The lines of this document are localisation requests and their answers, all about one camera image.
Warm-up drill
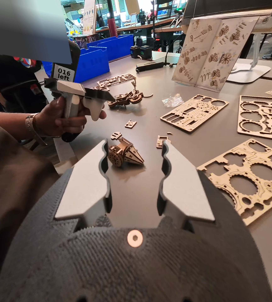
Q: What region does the gear-holed wooden puzzle sheet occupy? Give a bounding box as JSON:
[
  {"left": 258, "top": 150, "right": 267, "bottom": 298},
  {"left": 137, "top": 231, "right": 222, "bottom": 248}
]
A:
[{"left": 196, "top": 139, "right": 272, "bottom": 226}]

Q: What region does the person's left forearm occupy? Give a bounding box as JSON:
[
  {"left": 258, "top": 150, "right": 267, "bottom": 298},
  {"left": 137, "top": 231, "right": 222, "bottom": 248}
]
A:
[{"left": 0, "top": 110, "right": 36, "bottom": 142}]

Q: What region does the black battery charger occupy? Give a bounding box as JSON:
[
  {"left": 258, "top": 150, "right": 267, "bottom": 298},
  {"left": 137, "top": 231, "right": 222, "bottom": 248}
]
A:
[
  {"left": 129, "top": 38, "right": 143, "bottom": 59},
  {"left": 139, "top": 36, "right": 155, "bottom": 60}
]

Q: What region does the grey desk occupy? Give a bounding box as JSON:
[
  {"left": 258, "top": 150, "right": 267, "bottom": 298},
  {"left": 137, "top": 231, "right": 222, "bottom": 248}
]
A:
[{"left": 53, "top": 51, "right": 272, "bottom": 302}]

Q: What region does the grid-cut wooden piece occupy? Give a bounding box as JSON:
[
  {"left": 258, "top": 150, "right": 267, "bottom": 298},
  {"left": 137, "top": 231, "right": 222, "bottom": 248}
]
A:
[{"left": 156, "top": 135, "right": 172, "bottom": 149}]

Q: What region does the person's left hand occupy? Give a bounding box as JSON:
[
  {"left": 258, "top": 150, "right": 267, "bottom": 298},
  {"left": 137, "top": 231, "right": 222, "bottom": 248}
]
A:
[{"left": 33, "top": 95, "right": 107, "bottom": 137}]

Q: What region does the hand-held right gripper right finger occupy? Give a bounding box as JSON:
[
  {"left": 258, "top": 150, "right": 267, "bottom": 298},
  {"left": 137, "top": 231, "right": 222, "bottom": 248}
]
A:
[{"left": 157, "top": 140, "right": 216, "bottom": 230}]

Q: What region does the printed instruction booklet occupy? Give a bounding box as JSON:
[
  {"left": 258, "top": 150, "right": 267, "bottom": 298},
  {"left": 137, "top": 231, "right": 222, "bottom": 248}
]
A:
[{"left": 171, "top": 18, "right": 260, "bottom": 90}]

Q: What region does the tan display board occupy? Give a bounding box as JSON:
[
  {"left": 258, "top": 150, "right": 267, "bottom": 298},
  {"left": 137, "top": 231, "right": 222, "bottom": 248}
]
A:
[{"left": 82, "top": 0, "right": 97, "bottom": 33}]

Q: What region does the wooden motorcycle model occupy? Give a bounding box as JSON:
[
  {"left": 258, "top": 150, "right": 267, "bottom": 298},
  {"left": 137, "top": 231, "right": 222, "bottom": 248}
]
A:
[{"left": 108, "top": 80, "right": 143, "bottom": 109}]

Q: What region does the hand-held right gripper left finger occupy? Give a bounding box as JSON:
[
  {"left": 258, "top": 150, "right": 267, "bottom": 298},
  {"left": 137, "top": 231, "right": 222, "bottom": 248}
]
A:
[{"left": 54, "top": 139, "right": 113, "bottom": 229}]

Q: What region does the silver wrist bracelet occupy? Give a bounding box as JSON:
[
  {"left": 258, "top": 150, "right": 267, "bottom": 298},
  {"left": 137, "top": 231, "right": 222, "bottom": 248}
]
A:
[{"left": 25, "top": 113, "right": 48, "bottom": 145}]

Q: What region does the small wooden puzzle sheet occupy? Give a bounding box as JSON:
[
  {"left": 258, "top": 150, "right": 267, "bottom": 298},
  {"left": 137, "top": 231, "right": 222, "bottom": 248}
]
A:
[{"left": 91, "top": 73, "right": 137, "bottom": 91}]

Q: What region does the black cable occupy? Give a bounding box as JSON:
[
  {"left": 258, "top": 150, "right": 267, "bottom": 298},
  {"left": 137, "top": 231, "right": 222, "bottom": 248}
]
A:
[{"left": 163, "top": 46, "right": 186, "bottom": 67}]

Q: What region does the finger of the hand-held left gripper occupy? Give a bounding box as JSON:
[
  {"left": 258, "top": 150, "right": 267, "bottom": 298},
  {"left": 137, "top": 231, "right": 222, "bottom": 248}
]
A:
[
  {"left": 82, "top": 89, "right": 117, "bottom": 121},
  {"left": 56, "top": 80, "right": 87, "bottom": 119}
]

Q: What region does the small clear plastic bag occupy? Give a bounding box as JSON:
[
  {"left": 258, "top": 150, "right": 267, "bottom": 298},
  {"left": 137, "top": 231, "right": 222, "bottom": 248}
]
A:
[{"left": 162, "top": 94, "right": 185, "bottom": 108}]

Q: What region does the black bar device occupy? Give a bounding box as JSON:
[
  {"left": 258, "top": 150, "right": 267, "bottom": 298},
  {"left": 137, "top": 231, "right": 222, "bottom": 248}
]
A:
[{"left": 136, "top": 60, "right": 166, "bottom": 73}]

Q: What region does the small wooden cone model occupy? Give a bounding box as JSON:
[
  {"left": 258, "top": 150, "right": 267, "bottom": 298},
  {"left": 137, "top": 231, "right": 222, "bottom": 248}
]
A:
[{"left": 108, "top": 137, "right": 145, "bottom": 167}]

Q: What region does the slotted wooden puzzle sheet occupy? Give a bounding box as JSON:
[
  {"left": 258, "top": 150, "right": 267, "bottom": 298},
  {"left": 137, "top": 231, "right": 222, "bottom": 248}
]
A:
[{"left": 160, "top": 94, "right": 229, "bottom": 133}]

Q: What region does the black office chair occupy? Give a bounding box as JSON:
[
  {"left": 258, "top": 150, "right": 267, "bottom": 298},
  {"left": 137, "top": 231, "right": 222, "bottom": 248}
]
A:
[{"left": 0, "top": 53, "right": 54, "bottom": 114}]

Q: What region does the person's brown sweater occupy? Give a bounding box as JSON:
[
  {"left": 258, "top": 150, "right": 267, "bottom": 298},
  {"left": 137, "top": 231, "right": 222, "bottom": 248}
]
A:
[{"left": 0, "top": 116, "right": 61, "bottom": 302}]

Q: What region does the black pole with red base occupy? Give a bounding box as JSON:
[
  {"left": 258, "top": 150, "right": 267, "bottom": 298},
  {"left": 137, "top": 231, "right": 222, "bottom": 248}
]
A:
[{"left": 106, "top": 0, "right": 119, "bottom": 38}]

